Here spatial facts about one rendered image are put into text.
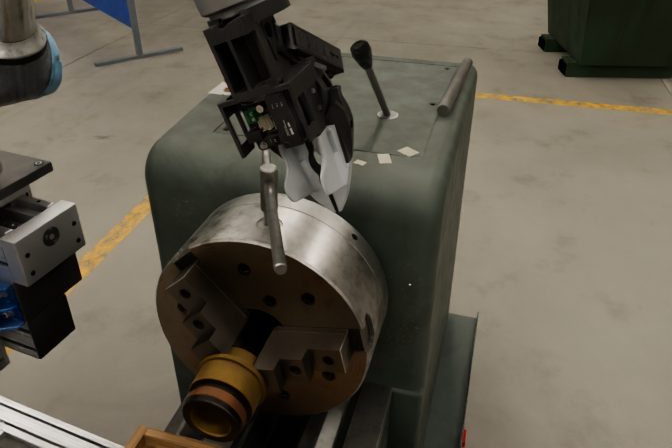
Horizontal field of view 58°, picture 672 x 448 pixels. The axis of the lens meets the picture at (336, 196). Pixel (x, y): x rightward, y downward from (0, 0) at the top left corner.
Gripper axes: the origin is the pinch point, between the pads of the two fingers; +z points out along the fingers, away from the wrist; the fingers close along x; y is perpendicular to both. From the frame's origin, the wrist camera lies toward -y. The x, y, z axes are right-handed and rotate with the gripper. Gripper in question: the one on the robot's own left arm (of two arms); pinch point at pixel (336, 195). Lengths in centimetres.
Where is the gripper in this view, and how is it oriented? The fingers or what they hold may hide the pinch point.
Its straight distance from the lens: 60.1
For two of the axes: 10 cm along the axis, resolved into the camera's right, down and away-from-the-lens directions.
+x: 8.9, -1.8, -4.1
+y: -2.8, 4.9, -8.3
